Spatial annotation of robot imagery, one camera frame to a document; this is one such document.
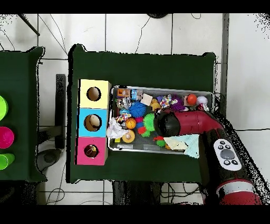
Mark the tan orange ball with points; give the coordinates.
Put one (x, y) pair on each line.
(128, 136)

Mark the polka dot patterned cloth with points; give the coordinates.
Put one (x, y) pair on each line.
(165, 101)

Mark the long orange building block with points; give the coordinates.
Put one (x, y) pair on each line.
(123, 93)

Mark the brown teddy bear toy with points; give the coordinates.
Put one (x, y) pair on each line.
(155, 105)

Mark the black panel on stand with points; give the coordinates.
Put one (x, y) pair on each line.
(60, 110)

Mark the yellow-green plastic cup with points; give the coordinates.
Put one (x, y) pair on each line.
(2, 107)

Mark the orange basketball toy ball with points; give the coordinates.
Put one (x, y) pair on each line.
(131, 123)

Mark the light blue knitted cloth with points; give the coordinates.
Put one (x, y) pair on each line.
(193, 146)

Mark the yellow plush duck toy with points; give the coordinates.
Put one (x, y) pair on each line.
(90, 150)

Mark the plain wooden block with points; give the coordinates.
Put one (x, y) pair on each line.
(147, 99)

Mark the black round base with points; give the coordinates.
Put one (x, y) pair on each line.
(157, 15)

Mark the large blue spiky ball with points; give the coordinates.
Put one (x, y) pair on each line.
(137, 109)

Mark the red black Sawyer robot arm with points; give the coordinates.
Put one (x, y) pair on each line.
(211, 139)

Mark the wooden box with three holes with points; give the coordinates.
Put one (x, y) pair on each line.
(93, 114)

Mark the cream waffle cloth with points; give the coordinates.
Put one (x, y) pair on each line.
(175, 143)

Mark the pink plastic cup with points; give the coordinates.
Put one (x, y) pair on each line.
(5, 137)

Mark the bright green plastic cup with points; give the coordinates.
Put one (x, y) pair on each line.
(6, 161)

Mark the dark green table cloth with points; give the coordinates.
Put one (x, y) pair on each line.
(93, 63)

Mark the purple spiky ball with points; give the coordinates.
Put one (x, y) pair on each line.
(178, 105)

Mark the shallow clear mesh bin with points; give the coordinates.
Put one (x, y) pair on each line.
(112, 143)

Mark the white baseball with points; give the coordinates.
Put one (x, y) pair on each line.
(202, 100)

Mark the green spiky ball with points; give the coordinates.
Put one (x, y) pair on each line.
(149, 122)

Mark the side table with green cloth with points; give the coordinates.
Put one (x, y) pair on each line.
(25, 84)

